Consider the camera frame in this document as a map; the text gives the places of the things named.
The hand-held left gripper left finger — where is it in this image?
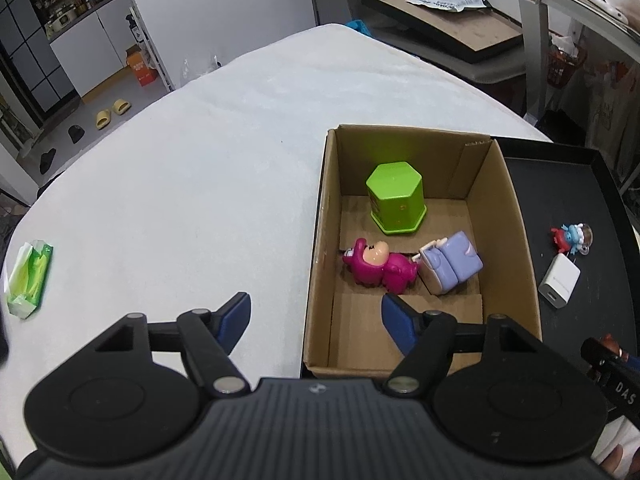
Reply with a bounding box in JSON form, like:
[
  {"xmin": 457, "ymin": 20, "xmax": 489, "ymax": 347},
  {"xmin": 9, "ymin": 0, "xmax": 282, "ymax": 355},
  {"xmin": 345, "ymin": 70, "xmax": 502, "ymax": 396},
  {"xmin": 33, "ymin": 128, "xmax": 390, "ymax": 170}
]
[{"xmin": 92, "ymin": 291, "xmax": 252, "ymax": 397}]

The crumpled clear plastic wrap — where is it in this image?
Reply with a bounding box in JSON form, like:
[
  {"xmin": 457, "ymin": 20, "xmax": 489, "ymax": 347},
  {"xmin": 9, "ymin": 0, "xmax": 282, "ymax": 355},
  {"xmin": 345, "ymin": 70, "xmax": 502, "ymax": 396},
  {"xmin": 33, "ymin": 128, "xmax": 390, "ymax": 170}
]
[{"xmin": 180, "ymin": 55, "xmax": 222, "ymax": 87}]

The black picture frame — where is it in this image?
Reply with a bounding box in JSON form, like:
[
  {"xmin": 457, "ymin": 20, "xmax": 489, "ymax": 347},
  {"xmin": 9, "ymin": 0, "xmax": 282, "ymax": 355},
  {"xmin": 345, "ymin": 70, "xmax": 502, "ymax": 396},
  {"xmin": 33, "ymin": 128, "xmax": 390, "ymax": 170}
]
[{"xmin": 361, "ymin": 0, "xmax": 526, "ymax": 65}]

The white charger plug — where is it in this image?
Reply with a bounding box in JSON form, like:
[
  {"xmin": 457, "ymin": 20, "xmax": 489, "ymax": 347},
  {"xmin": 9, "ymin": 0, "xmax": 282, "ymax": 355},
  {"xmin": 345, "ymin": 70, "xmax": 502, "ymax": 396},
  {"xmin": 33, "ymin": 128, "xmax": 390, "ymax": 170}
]
[{"xmin": 538, "ymin": 254, "xmax": 582, "ymax": 309}]

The pink toy figurine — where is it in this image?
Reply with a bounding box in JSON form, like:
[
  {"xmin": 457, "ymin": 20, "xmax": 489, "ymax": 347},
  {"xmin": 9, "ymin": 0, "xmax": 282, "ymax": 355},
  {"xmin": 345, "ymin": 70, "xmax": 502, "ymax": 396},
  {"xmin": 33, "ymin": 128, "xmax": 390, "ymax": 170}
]
[{"xmin": 341, "ymin": 239, "xmax": 420, "ymax": 295}]

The green hexagonal container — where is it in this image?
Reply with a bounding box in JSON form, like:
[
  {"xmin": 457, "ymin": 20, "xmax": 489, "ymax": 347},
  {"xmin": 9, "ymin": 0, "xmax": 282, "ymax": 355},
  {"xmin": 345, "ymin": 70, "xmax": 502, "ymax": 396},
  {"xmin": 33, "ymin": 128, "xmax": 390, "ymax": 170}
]
[{"xmin": 365, "ymin": 161, "xmax": 429, "ymax": 236}]

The green tissue pack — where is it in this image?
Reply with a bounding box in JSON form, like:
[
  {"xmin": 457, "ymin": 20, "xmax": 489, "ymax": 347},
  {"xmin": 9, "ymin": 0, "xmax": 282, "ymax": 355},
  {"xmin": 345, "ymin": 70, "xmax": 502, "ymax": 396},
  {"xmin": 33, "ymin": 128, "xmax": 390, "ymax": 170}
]
[{"xmin": 6, "ymin": 241, "xmax": 55, "ymax": 320}]

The brown cardboard box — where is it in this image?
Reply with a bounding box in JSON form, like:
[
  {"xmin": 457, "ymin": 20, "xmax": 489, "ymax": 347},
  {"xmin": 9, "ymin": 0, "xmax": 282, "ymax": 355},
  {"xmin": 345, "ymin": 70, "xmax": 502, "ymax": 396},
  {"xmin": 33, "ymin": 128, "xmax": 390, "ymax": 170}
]
[{"xmin": 302, "ymin": 124, "xmax": 544, "ymax": 380}]

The blue red keychain figurine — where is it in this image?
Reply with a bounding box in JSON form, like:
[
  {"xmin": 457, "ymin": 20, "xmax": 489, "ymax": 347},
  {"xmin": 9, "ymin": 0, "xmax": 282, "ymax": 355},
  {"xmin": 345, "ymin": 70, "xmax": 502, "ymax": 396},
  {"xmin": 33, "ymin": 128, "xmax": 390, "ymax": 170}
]
[{"xmin": 551, "ymin": 222, "xmax": 595, "ymax": 256}]

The white narrow rack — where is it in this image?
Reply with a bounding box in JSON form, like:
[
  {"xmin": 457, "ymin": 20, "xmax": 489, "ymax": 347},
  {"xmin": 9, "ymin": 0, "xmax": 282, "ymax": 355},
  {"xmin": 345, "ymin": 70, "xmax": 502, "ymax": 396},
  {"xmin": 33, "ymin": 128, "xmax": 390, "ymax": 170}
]
[{"xmin": 125, "ymin": 7, "xmax": 174, "ymax": 92}]

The orange cardboard box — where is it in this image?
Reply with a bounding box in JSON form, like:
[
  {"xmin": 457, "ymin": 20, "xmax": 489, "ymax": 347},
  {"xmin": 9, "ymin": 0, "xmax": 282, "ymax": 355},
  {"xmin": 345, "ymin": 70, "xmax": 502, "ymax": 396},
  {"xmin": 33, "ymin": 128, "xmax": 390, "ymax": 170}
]
[{"xmin": 125, "ymin": 46, "xmax": 159, "ymax": 87}]

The purple toy sofa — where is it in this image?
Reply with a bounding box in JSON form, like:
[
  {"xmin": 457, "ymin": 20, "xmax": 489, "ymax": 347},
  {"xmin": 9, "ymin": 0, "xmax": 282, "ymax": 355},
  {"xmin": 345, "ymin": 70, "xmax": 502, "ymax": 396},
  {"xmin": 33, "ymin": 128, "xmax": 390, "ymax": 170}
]
[{"xmin": 419, "ymin": 231, "xmax": 484, "ymax": 296}]

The white cabinet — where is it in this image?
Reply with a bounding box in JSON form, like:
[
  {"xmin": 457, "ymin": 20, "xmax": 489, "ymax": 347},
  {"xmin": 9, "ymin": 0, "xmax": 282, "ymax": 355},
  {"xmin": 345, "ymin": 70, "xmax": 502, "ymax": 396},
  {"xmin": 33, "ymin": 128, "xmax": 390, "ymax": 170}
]
[{"xmin": 50, "ymin": 7, "xmax": 137, "ymax": 99}]

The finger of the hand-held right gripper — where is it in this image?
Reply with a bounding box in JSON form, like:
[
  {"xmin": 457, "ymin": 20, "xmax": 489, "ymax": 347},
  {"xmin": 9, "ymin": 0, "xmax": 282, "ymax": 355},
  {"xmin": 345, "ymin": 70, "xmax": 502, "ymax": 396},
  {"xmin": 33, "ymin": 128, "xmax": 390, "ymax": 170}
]
[{"xmin": 581, "ymin": 336, "xmax": 612, "ymax": 376}]

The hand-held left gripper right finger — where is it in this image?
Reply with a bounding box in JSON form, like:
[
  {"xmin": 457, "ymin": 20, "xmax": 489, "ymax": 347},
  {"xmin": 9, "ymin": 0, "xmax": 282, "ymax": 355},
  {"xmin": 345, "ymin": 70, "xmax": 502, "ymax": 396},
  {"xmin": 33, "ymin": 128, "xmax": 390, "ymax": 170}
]
[{"xmin": 381, "ymin": 292, "xmax": 543, "ymax": 395}]

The grey chair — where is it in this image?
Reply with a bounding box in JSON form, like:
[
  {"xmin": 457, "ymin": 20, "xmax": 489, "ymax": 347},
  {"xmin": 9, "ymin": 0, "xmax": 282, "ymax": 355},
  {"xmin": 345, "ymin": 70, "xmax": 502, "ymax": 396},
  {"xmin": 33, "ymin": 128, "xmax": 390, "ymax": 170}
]
[{"xmin": 372, "ymin": 0, "xmax": 527, "ymax": 84}]

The grey white mail bag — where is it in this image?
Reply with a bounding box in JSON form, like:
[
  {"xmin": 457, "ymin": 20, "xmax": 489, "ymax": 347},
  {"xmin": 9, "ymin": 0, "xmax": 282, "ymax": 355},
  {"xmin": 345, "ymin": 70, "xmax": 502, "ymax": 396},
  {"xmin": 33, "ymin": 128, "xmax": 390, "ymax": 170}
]
[{"xmin": 406, "ymin": 0, "xmax": 489, "ymax": 12}]

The grey metal desk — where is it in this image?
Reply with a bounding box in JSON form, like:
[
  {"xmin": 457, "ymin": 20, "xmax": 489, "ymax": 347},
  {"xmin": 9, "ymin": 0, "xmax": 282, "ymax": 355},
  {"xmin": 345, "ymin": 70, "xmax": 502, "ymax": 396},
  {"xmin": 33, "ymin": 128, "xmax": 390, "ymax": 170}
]
[{"xmin": 515, "ymin": 0, "xmax": 640, "ymax": 128}]

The red basket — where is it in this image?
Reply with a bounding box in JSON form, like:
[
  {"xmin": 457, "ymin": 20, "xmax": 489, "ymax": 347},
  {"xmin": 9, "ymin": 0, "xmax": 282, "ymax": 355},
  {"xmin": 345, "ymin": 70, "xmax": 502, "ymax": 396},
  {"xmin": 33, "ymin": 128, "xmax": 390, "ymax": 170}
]
[{"xmin": 547, "ymin": 35, "xmax": 589, "ymax": 89}]

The black shallow tray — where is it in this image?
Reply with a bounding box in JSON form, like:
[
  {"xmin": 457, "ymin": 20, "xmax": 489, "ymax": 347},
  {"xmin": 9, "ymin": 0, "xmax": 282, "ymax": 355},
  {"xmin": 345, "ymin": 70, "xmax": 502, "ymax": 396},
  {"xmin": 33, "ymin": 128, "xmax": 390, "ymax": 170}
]
[{"xmin": 300, "ymin": 130, "xmax": 640, "ymax": 411}]

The person's right hand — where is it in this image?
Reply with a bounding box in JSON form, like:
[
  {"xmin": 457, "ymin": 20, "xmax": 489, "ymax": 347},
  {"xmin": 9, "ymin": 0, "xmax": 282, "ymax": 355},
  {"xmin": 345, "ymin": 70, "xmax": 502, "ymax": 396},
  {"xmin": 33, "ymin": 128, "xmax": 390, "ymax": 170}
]
[{"xmin": 592, "ymin": 444, "xmax": 626, "ymax": 479}]

